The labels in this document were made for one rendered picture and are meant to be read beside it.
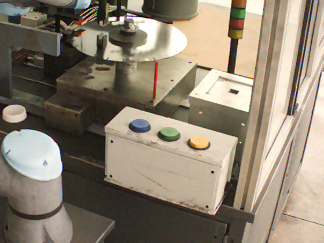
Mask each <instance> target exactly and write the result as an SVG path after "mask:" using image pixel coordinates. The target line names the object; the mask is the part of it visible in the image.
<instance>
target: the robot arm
mask: <svg viewBox="0 0 324 243"><path fill-rule="evenodd" d="M90 1H91V0H0V12H1V13H2V14H5V15H7V16H20V15H22V14H26V13H28V11H29V9H30V6H34V7H36V6H40V7H52V8H56V7H57V8H70V9H76V8H78V9H86V8H87V7H88V6H89V5H90ZM61 172H62V161H61V157H60V150H59V147H58V146H57V144H56V143H55V142H54V141H53V139H51V138H50V137H49V136H47V135H46V134H44V133H42V132H39V131H35V130H20V132H18V131H14V132H11V133H10V134H8V135H7V136H6V137H5V138H4V139H2V138H0V196H5V197H8V202H9V207H8V211H7V213H6V218H5V222H4V224H3V226H4V233H5V240H6V241H7V243H70V241H71V239H72V236H73V235H72V222H71V219H70V217H69V216H68V214H67V212H66V210H65V208H64V206H63V203H62V183H61Z"/></svg>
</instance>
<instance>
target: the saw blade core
mask: <svg viewBox="0 0 324 243"><path fill-rule="evenodd" d="M132 19H133V20H134V21H137V20H145V24H134V27H135V28H138V29H142V30H144V31H145V32H147V33H148V39H147V41H145V42H144V43H141V44H138V45H122V44H119V43H116V42H115V43H114V42H112V41H111V40H110V39H109V38H108V33H109V31H111V30H112V29H115V28H119V27H123V25H112V22H117V21H123V20H124V18H123V17H119V18H117V17H109V24H107V25H105V26H101V25H100V24H98V20H93V21H89V22H87V23H85V24H83V25H80V26H79V27H77V28H75V29H74V30H73V31H72V32H71V34H70V37H69V40H70V43H71V45H72V46H73V47H74V48H75V49H76V50H78V51H81V52H82V53H83V54H85V55H88V56H91V57H94V58H99V59H102V60H106V59H107V58H108V59H107V61H117V62H122V61H123V60H124V61H123V62H139V60H140V62H151V61H154V60H156V61H158V60H163V59H166V58H169V57H173V56H175V55H177V54H178V53H180V52H182V51H183V50H184V49H185V47H186V44H187V40H186V37H185V36H184V34H183V33H182V32H181V31H180V30H178V29H176V28H175V27H173V26H171V25H169V24H165V23H162V22H158V21H156V20H149V19H143V18H138V17H132ZM146 58H147V59H148V60H149V61H146Z"/></svg>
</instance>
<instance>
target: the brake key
mask: <svg viewBox="0 0 324 243"><path fill-rule="evenodd" d="M131 126H132V128H133V129H135V130H139V131H143V130H147V129H148V128H149V122H148V121H147V120H145V119H135V120H133V121H132V123H131Z"/></svg>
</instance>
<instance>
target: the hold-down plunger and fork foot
mask: <svg viewBox="0 0 324 243"><path fill-rule="evenodd" d="M108 5H109V4H108V3H106V0H99V3H98V10H97V19H98V24H99V22H100V20H101V19H103V25H107V24H109V12H108Z"/></svg>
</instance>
